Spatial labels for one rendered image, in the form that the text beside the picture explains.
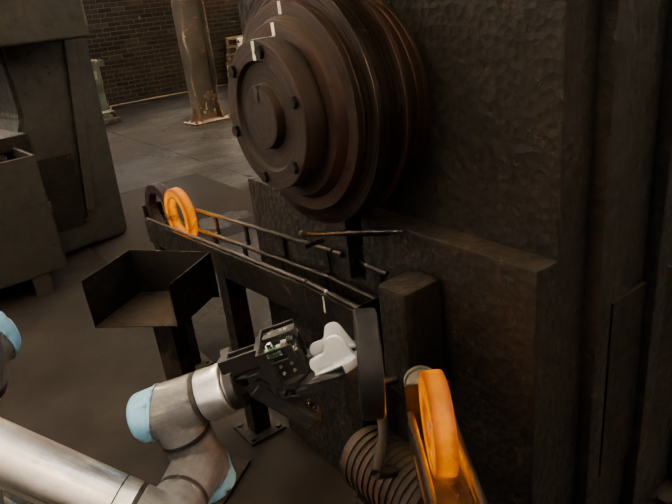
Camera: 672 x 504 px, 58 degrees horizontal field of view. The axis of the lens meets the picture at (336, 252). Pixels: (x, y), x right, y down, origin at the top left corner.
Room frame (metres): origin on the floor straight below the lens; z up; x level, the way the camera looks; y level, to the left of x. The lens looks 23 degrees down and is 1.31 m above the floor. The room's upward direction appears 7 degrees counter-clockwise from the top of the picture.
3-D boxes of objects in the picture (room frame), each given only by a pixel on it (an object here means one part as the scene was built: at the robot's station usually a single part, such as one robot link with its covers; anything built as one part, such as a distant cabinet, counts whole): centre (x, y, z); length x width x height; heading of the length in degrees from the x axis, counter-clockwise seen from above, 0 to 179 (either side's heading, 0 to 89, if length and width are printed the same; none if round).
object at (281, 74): (1.17, 0.09, 1.11); 0.28 x 0.06 x 0.28; 34
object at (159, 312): (1.46, 0.49, 0.36); 0.26 x 0.20 x 0.72; 69
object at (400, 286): (1.04, -0.13, 0.68); 0.11 x 0.08 x 0.24; 124
